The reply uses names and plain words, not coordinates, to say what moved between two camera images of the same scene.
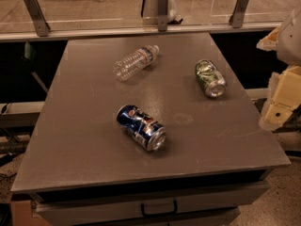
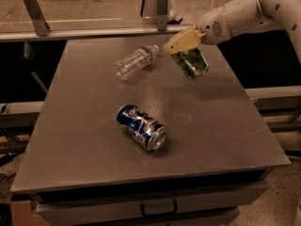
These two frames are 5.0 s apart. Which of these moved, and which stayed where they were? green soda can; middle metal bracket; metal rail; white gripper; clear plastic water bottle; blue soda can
Moved: white gripper; green soda can
Stayed: metal rail; middle metal bracket; clear plastic water bottle; blue soda can
